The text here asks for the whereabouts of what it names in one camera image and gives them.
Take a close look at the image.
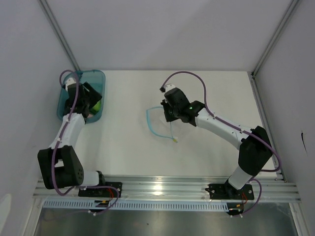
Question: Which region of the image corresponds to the light green toy cucumber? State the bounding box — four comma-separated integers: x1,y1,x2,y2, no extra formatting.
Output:
90,100,102,114

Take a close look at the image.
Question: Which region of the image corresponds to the clear zip top bag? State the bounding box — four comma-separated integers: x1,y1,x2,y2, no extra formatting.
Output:
146,106,186,143

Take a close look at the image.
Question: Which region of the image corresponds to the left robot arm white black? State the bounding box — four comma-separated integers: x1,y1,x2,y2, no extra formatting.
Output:
37,82,107,197

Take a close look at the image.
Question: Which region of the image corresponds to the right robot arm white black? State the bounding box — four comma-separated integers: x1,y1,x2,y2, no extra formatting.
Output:
160,85,273,199

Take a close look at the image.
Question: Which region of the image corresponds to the teal plastic bin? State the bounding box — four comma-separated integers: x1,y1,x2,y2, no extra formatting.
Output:
57,70,105,123

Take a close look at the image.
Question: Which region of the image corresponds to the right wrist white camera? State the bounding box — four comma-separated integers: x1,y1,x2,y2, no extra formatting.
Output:
159,84,177,93

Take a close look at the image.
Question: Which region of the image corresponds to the wrist white camera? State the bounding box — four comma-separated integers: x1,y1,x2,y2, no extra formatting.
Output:
64,77,76,91
159,84,177,93

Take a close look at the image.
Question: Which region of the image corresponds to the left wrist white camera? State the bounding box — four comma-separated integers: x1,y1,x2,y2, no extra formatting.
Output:
64,77,76,91

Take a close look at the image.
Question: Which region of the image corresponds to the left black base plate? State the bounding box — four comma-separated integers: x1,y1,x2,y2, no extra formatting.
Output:
78,181,123,198

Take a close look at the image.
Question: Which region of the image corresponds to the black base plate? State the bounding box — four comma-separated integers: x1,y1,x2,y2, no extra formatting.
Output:
205,183,254,200
78,181,123,198

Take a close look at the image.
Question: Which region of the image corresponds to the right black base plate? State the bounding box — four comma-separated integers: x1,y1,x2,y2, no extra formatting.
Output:
205,183,254,200

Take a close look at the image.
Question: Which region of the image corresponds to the left aluminium frame post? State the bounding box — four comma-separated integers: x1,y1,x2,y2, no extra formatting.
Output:
37,0,81,71

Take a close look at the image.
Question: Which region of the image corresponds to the aluminium frame post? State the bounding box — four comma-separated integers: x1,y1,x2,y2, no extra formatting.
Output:
251,0,302,79
37,0,81,71

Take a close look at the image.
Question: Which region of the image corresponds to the white slotted cable duct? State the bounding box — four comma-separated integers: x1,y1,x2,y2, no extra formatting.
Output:
43,199,228,212

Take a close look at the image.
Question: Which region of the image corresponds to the aluminium mounting rail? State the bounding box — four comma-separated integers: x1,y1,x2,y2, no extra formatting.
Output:
33,174,302,204

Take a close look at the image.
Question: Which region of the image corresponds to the right aluminium frame post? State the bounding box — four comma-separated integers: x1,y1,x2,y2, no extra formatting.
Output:
251,0,302,79

